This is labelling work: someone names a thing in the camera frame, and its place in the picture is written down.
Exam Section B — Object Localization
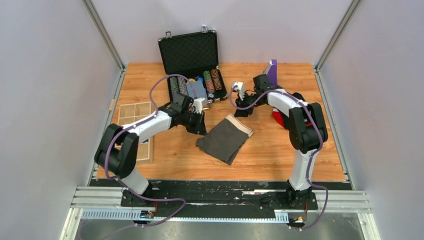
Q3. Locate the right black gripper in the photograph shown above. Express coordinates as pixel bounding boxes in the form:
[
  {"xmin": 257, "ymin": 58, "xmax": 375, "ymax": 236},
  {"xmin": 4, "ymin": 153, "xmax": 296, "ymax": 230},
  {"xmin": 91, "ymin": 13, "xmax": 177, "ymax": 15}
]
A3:
[{"xmin": 235, "ymin": 91, "xmax": 265, "ymax": 118}]

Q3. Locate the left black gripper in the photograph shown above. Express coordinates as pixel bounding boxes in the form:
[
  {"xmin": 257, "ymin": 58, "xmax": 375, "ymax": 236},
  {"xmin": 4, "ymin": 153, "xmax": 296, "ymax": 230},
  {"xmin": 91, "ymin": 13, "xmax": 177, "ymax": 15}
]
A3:
[{"xmin": 180, "ymin": 109, "xmax": 208, "ymax": 137}]

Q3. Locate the grey underwear white waistband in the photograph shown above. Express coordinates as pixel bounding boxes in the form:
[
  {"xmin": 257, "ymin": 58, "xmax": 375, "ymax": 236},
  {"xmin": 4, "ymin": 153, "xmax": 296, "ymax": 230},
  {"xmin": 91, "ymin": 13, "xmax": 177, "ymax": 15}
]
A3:
[{"xmin": 196, "ymin": 113, "xmax": 254, "ymax": 166}]

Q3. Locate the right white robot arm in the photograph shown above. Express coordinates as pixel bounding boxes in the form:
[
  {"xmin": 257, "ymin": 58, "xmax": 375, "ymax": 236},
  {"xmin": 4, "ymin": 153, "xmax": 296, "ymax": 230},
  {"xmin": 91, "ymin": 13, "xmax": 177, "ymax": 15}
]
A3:
[{"xmin": 231, "ymin": 74, "xmax": 328, "ymax": 209}]

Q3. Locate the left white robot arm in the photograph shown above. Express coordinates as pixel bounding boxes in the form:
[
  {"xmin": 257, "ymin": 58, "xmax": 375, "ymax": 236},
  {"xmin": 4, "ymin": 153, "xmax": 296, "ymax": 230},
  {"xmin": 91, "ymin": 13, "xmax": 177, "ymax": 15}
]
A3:
[{"xmin": 94, "ymin": 92, "xmax": 209, "ymax": 207}]

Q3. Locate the red underwear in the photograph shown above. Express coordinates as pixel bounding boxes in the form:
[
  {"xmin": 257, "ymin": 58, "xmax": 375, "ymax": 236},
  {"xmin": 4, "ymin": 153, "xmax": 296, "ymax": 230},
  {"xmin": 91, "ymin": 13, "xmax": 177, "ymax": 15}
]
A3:
[{"xmin": 272, "ymin": 109, "xmax": 312, "ymax": 130}]

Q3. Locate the black underwear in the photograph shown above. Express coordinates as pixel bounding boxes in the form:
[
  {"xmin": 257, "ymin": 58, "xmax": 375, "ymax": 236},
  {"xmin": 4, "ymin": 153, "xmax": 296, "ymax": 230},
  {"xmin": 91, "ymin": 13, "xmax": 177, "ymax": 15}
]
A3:
[{"xmin": 292, "ymin": 92, "xmax": 305, "ymax": 102}]

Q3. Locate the purple card holder stand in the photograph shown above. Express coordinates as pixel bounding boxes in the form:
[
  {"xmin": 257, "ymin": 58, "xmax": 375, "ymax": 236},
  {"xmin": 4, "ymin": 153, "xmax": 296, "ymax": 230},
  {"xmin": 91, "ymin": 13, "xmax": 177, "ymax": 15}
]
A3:
[{"xmin": 263, "ymin": 59, "xmax": 278, "ymax": 86}]

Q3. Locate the black poker chip case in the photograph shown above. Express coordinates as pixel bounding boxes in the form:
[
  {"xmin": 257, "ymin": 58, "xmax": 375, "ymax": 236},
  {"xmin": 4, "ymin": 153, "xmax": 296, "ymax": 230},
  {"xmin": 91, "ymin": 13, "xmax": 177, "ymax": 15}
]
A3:
[{"xmin": 157, "ymin": 26, "xmax": 228, "ymax": 110}]

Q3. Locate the wooden compartment tray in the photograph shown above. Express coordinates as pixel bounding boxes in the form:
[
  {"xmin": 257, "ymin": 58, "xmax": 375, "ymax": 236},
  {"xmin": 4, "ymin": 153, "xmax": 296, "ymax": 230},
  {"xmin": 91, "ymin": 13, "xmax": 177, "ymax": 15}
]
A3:
[{"xmin": 117, "ymin": 102, "xmax": 154, "ymax": 165}]

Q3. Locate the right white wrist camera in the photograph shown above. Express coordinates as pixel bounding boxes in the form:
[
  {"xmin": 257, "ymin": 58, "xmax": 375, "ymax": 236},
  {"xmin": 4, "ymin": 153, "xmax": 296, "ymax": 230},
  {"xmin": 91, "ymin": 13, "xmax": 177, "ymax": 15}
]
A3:
[{"xmin": 231, "ymin": 81, "xmax": 246, "ymax": 101}]

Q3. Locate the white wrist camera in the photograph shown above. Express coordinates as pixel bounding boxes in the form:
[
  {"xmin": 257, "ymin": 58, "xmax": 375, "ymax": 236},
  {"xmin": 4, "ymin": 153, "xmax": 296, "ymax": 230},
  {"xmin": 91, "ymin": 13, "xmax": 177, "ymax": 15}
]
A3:
[
  {"xmin": 191, "ymin": 97, "xmax": 209, "ymax": 114},
  {"xmin": 231, "ymin": 81, "xmax": 246, "ymax": 101}
]

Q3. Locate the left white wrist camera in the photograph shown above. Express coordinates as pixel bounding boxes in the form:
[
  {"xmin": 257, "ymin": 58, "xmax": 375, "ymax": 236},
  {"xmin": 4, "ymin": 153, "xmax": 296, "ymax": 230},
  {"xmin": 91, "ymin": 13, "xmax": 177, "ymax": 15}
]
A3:
[{"xmin": 191, "ymin": 97, "xmax": 209, "ymax": 114}]

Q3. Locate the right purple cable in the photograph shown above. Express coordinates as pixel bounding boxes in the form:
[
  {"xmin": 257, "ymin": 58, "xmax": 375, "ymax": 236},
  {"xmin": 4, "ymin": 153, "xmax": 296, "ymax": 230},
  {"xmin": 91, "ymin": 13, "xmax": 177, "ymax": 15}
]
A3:
[{"xmin": 229, "ymin": 84, "xmax": 329, "ymax": 232}]

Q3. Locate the purple cable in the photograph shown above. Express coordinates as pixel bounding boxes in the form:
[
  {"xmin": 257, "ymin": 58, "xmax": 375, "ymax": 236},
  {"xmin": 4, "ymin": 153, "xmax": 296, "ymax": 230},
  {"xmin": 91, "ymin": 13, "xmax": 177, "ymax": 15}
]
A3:
[
  {"xmin": 103, "ymin": 73, "xmax": 190, "ymax": 229},
  {"xmin": 229, "ymin": 84, "xmax": 329, "ymax": 232}
]

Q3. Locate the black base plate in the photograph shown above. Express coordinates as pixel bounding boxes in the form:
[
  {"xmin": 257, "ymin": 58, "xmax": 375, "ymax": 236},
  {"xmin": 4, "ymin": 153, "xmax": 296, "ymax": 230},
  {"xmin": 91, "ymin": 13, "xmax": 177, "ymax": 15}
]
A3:
[{"xmin": 119, "ymin": 179, "xmax": 354, "ymax": 220}]

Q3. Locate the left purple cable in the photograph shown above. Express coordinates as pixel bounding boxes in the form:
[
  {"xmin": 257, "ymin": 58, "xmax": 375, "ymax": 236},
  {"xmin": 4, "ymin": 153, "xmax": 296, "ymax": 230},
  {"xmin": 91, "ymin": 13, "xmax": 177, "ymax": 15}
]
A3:
[{"xmin": 103, "ymin": 73, "xmax": 190, "ymax": 229}]

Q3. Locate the slotted cable duct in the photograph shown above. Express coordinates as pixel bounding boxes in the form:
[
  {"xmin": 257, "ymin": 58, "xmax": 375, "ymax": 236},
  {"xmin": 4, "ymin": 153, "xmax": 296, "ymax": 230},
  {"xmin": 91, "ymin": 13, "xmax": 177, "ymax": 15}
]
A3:
[{"xmin": 81, "ymin": 208, "xmax": 290, "ymax": 223}]

